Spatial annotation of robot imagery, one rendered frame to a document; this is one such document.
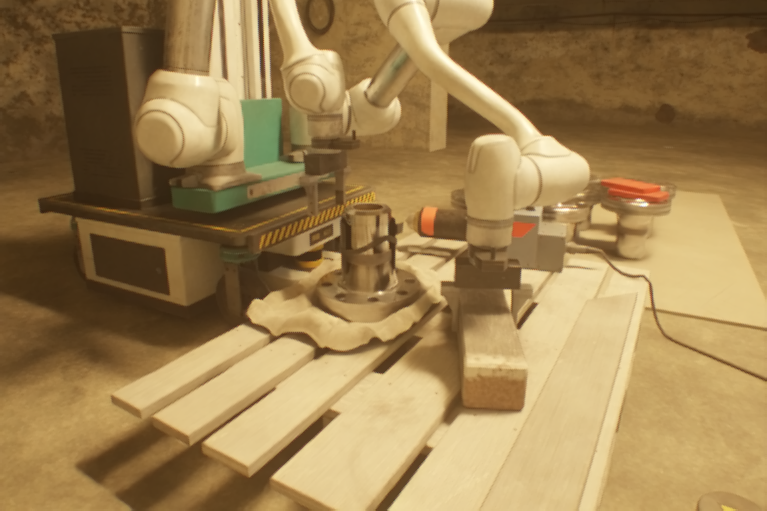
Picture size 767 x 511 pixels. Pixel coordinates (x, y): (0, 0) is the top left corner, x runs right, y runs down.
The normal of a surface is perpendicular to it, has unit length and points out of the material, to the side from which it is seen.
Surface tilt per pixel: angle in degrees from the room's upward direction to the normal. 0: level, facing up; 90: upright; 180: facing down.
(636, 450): 0
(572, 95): 90
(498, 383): 90
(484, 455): 0
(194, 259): 90
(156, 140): 96
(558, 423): 0
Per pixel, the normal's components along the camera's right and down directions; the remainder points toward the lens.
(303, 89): 0.01, 0.40
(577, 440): 0.00, -0.96
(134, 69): 0.89, 0.12
